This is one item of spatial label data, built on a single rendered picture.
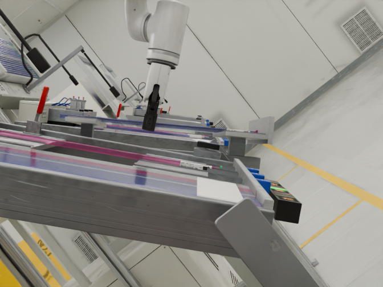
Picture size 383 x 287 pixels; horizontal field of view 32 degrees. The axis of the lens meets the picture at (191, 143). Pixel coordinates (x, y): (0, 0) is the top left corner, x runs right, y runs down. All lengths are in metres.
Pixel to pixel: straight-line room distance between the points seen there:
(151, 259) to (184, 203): 1.51
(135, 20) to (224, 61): 7.19
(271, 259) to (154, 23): 1.05
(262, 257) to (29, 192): 0.28
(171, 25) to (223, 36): 7.24
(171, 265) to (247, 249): 1.55
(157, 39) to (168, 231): 0.96
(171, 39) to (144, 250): 0.86
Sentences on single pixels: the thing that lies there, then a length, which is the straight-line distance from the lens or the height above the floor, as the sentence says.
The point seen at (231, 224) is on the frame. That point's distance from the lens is 0.73.
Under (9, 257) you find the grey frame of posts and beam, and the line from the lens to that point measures 1.57.
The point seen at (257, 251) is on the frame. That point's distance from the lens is 0.74.
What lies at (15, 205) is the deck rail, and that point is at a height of 0.91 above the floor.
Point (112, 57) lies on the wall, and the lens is 8.95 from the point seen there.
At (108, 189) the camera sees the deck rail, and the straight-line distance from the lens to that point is 0.78.
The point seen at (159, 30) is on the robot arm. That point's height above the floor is 1.08.
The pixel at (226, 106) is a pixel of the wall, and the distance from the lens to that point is 8.86.
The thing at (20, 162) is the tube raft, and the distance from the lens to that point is 0.85.
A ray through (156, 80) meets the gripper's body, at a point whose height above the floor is 0.99.
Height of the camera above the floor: 0.87
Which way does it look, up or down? 2 degrees down
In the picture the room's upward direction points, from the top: 38 degrees counter-clockwise
